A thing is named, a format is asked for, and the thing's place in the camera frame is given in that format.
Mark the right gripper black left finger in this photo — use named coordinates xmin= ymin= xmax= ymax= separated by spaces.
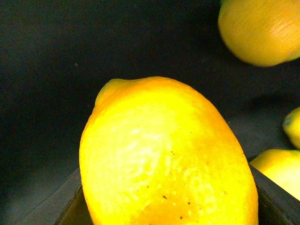
xmin=22 ymin=169 xmax=92 ymax=225

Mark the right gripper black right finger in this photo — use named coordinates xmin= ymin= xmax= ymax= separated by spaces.
xmin=249 ymin=165 xmax=300 ymax=225

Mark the yellow lemon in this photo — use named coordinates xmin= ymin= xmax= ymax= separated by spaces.
xmin=218 ymin=0 xmax=300 ymax=67
xmin=79 ymin=76 xmax=258 ymax=225
xmin=250 ymin=149 xmax=300 ymax=200

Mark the yellow lemon right edge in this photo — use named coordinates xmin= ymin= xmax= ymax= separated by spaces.
xmin=282 ymin=107 xmax=300 ymax=149

